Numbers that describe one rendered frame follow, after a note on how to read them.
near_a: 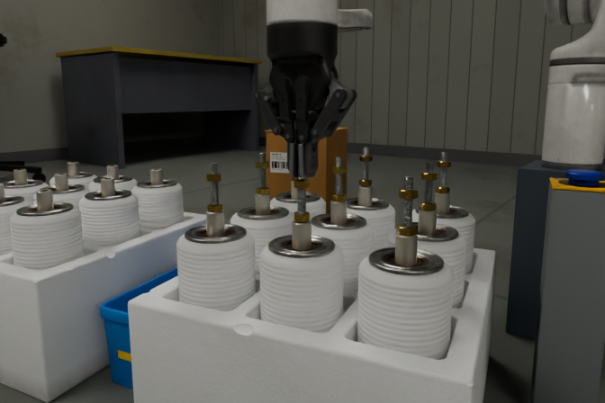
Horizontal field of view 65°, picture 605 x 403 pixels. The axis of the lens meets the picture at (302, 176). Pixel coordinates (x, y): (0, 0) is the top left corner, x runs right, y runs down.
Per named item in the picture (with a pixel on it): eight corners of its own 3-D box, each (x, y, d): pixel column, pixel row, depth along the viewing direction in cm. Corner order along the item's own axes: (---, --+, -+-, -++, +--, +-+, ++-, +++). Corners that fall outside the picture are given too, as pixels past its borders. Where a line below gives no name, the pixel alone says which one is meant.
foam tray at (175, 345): (279, 310, 94) (278, 222, 91) (489, 354, 78) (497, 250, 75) (134, 436, 59) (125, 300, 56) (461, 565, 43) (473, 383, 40)
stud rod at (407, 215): (400, 249, 48) (402, 176, 47) (402, 246, 49) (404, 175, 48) (410, 251, 48) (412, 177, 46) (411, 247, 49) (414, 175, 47)
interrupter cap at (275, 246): (324, 264, 49) (324, 257, 49) (257, 255, 51) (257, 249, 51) (342, 243, 56) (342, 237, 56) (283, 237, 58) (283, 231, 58)
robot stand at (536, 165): (522, 305, 96) (535, 159, 91) (603, 325, 88) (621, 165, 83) (505, 332, 85) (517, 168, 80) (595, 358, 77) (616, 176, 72)
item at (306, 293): (329, 426, 51) (331, 265, 48) (248, 407, 54) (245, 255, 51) (349, 377, 59) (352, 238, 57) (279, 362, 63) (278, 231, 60)
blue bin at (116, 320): (218, 303, 97) (216, 247, 95) (265, 314, 92) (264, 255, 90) (100, 382, 70) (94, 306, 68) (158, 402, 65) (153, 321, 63)
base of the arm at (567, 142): (546, 162, 88) (554, 67, 85) (604, 165, 82) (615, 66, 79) (536, 167, 80) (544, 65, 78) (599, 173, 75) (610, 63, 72)
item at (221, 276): (257, 388, 57) (255, 245, 54) (176, 393, 56) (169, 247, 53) (256, 346, 67) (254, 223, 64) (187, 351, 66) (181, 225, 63)
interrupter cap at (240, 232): (246, 245, 55) (246, 238, 55) (180, 246, 54) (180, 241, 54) (247, 227, 63) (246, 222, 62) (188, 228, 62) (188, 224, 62)
